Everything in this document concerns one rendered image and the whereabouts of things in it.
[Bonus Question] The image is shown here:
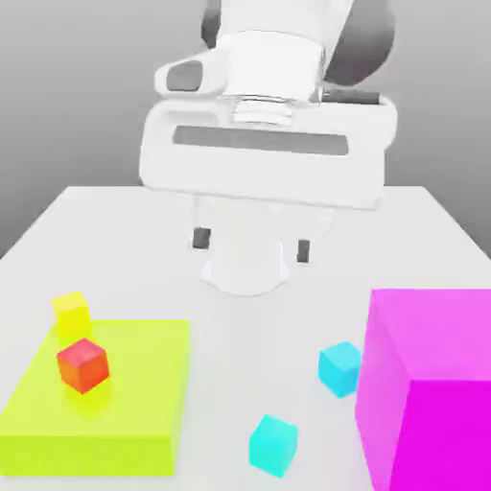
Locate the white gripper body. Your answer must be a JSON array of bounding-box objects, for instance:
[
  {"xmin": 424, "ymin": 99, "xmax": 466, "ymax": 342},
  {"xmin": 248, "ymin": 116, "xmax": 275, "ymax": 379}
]
[{"xmin": 138, "ymin": 97, "xmax": 399, "ymax": 211}]

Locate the small cyan cube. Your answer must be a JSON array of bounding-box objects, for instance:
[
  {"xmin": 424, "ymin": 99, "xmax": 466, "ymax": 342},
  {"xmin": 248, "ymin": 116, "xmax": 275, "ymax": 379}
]
[{"xmin": 317, "ymin": 339, "xmax": 362, "ymax": 399}]

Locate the small yellow cube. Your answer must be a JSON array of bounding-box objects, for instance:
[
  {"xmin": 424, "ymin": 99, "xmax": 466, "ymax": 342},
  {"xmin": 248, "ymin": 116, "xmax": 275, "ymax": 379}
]
[{"xmin": 51, "ymin": 291, "xmax": 93, "ymax": 339}]

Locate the small red cube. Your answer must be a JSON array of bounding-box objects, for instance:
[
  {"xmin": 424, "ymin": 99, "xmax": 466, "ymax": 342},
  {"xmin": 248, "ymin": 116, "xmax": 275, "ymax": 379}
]
[{"xmin": 56, "ymin": 338, "xmax": 111, "ymax": 395}]

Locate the small turquoise cube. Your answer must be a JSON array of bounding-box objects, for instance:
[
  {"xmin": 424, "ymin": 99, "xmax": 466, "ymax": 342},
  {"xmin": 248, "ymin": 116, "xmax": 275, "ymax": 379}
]
[{"xmin": 248, "ymin": 413, "xmax": 299, "ymax": 479}]

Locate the large yellow-green box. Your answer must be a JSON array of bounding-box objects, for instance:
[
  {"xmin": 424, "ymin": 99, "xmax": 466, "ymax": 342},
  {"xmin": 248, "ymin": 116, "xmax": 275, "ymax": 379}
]
[{"xmin": 0, "ymin": 318, "xmax": 192, "ymax": 478}]

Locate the large magenta box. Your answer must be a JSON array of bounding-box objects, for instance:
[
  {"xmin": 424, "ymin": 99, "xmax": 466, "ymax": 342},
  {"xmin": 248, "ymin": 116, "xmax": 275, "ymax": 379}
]
[{"xmin": 354, "ymin": 288, "xmax": 491, "ymax": 491}]

